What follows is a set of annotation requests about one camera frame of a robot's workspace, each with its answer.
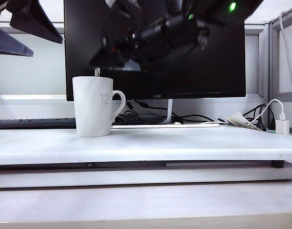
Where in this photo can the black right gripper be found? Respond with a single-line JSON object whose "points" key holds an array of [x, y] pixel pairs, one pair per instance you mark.
{"points": [[160, 31]]}

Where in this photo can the metal spoon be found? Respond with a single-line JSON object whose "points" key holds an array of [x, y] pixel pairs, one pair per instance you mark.
{"points": [[97, 72]]}

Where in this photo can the white mug with 12 print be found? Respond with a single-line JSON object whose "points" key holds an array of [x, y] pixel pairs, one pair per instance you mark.
{"points": [[93, 107]]}

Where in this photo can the black power adapter brick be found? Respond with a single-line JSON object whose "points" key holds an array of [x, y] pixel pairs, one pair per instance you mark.
{"points": [[136, 118]]}

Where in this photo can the small white connector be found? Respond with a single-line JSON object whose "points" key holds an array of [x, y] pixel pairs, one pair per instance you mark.
{"points": [[177, 123]]}

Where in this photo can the black keyboard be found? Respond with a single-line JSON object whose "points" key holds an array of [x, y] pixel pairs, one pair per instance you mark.
{"points": [[29, 123]]}

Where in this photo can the white raised desk board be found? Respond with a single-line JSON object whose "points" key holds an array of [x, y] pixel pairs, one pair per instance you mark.
{"points": [[160, 145]]}

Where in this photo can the black AOC computer monitor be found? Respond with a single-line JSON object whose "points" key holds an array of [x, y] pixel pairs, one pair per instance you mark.
{"points": [[219, 71]]}

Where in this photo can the thin dark flat device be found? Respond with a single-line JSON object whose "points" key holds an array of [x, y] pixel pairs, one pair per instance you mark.
{"points": [[64, 166]]}

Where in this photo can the folded paper booklet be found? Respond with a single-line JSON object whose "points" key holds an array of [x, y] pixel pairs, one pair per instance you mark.
{"points": [[238, 120]]}

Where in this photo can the white USB charger block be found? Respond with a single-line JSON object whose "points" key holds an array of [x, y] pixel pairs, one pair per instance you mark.
{"points": [[282, 127]]}

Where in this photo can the black rubber board foot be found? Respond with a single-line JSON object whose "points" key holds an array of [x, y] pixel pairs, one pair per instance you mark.
{"points": [[277, 164]]}

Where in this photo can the grey partition rail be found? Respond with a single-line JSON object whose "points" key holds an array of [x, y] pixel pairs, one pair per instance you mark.
{"points": [[3, 23]]}

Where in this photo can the grey aluminium partition frame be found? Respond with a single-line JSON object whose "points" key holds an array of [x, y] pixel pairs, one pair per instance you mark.
{"points": [[272, 59]]}

